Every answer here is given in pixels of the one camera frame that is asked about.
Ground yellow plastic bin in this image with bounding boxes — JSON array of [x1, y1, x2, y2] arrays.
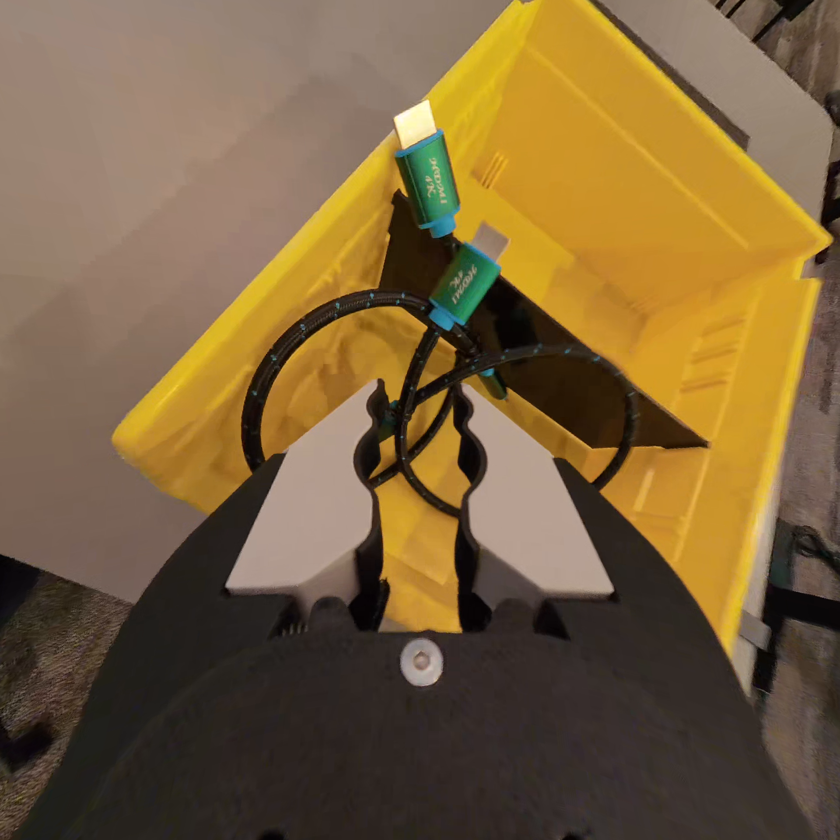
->
[[112, 0, 834, 657]]

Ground black bin divider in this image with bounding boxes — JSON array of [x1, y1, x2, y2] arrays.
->
[[379, 190, 711, 450]]

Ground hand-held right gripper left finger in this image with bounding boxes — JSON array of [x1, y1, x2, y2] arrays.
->
[[225, 378, 389, 632]]

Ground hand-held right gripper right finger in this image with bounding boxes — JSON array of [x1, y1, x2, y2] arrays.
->
[[453, 384, 618, 632]]

